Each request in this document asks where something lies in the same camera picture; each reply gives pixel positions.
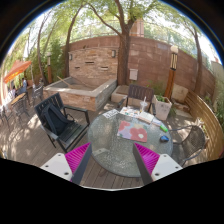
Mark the blue computer mouse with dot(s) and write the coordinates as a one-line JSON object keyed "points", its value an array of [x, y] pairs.
{"points": [[164, 138]]}

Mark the grey metal chair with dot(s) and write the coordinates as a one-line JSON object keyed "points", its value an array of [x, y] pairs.
{"points": [[20, 108]]}

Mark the black metal mesh chair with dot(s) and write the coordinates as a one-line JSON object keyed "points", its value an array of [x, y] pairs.
{"points": [[190, 147]]}

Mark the floral mouse pad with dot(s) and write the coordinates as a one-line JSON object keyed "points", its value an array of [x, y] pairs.
{"points": [[132, 131]]}

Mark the tall wooden lamp post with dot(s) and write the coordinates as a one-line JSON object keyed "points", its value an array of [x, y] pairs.
{"points": [[173, 67]]}

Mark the orange patio umbrella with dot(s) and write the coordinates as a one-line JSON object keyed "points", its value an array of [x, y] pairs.
{"points": [[17, 68]]}

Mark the large tree trunk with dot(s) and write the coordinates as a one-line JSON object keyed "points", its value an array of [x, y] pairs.
{"points": [[123, 53]]}

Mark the open book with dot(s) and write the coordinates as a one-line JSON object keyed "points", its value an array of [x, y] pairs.
{"points": [[146, 117]]}

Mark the black backpack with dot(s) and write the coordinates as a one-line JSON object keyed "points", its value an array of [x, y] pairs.
{"points": [[55, 120]]}

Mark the curved wooden bench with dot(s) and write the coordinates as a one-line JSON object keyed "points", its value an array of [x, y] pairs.
{"points": [[199, 109]]}

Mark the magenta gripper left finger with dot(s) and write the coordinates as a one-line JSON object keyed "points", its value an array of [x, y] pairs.
{"points": [[77, 160]]}

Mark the black wooden armchair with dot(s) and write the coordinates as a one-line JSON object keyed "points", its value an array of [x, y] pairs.
{"points": [[73, 133]]}

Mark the round glass patio table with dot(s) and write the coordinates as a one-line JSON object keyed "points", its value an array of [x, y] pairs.
{"points": [[114, 153]]}

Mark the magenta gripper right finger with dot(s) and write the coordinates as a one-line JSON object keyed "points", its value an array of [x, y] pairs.
{"points": [[146, 160]]}

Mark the dark slatted chair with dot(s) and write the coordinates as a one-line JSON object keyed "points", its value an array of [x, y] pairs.
{"points": [[140, 93]]}

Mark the white square planter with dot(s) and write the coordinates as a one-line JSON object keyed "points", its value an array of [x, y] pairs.
{"points": [[162, 106]]}

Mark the black and white booklet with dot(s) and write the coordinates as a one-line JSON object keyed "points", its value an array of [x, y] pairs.
{"points": [[110, 113]]}

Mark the plastic cup with straw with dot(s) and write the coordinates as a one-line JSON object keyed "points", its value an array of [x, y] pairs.
{"points": [[143, 105]]}

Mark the stone fountain basin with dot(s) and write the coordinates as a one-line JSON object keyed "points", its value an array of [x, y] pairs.
{"points": [[91, 95]]}

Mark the green highlighter marker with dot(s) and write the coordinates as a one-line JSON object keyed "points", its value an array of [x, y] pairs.
{"points": [[162, 127]]}

